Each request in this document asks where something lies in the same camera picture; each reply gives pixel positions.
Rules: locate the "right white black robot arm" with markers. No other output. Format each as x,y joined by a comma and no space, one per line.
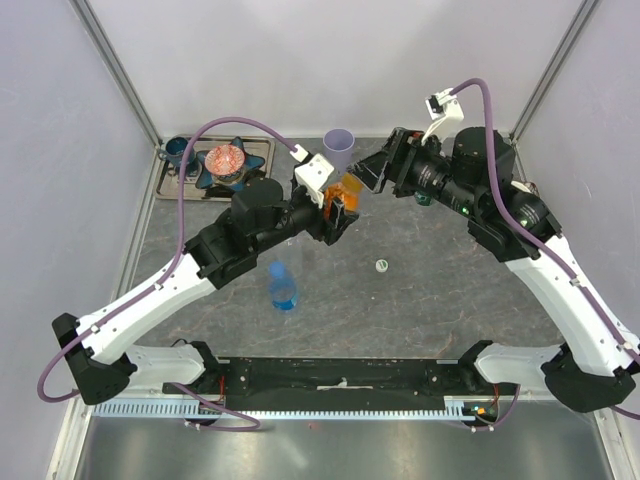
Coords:
594,366

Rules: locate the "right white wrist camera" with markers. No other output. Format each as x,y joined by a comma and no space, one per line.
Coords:
446,114

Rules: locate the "metal tray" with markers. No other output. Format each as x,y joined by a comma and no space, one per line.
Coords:
167,179

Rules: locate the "red patterned bowl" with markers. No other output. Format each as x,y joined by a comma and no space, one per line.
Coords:
225,161

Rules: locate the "white green bottle cap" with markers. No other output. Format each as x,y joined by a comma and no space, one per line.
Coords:
381,265

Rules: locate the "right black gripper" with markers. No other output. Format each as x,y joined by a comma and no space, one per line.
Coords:
397,162

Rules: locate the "pink white mug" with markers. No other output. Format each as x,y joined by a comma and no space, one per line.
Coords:
525,186

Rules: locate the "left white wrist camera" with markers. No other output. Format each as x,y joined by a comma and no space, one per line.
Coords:
314,176

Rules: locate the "slotted cable duct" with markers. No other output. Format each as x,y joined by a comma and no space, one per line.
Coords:
183,408

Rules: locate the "lavender plastic cup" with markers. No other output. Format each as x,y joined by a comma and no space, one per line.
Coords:
338,145

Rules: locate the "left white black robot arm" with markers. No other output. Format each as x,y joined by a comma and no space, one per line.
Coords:
101,349

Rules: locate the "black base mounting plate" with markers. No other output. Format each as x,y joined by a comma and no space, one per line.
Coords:
339,384

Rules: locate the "blue star-shaped dish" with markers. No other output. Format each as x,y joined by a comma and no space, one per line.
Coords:
218,187

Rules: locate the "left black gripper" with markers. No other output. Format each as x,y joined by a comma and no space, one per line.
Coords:
338,223

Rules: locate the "dark blue teacup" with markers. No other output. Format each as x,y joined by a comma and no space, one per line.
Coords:
173,151

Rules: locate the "orange juice bottle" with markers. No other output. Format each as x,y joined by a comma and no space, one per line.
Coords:
347,190

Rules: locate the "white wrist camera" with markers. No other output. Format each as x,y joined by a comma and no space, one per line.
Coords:
314,176
446,114

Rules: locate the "blue water bottle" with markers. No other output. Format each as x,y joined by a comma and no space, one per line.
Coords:
283,289

